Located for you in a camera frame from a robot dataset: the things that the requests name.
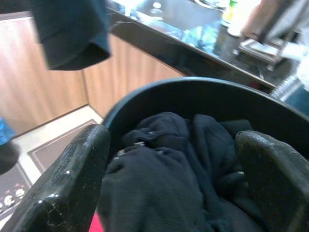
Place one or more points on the wooden cabinet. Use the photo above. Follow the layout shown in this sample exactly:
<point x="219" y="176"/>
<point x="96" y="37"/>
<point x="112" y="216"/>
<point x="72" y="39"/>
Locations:
<point x="29" y="84"/>

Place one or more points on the dark crumpled clothes pile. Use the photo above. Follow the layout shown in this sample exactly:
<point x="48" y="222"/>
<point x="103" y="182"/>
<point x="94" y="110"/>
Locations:
<point x="157" y="188"/>

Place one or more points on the black glossy countertop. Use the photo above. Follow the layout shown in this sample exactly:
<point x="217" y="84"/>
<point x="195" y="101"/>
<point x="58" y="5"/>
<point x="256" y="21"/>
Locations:
<point x="193" y="58"/>

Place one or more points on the blue plastic item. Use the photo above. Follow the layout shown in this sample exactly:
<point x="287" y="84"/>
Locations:
<point x="6" y="133"/>

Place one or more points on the black skull print mat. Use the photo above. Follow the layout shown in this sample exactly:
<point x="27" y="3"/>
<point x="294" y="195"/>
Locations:
<point x="12" y="191"/>

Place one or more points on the hanging black shirt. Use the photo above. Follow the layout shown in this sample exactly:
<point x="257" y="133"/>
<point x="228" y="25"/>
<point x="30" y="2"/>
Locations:
<point x="70" y="31"/>

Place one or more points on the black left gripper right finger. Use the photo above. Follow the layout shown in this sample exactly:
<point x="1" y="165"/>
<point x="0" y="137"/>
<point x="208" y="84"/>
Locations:
<point x="277" y="183"/>

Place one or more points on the red plastic stool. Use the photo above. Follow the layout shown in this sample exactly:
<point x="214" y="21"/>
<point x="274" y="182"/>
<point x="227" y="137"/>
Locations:
<point x="96" y="224"/>

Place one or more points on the black round plastic bucket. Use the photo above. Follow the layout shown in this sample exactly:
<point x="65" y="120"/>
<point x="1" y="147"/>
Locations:
<point x="217" y="96"/>

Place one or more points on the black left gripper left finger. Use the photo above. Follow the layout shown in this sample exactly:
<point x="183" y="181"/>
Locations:
<point x="62" y="183"/>

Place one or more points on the yellow bottle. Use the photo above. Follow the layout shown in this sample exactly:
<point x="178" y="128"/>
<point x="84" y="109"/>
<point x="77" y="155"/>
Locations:
<point x="229" y="12"/>

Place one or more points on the brown bordered floor mat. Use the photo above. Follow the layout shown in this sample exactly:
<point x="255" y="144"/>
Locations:
<point x="48" y="149"/>

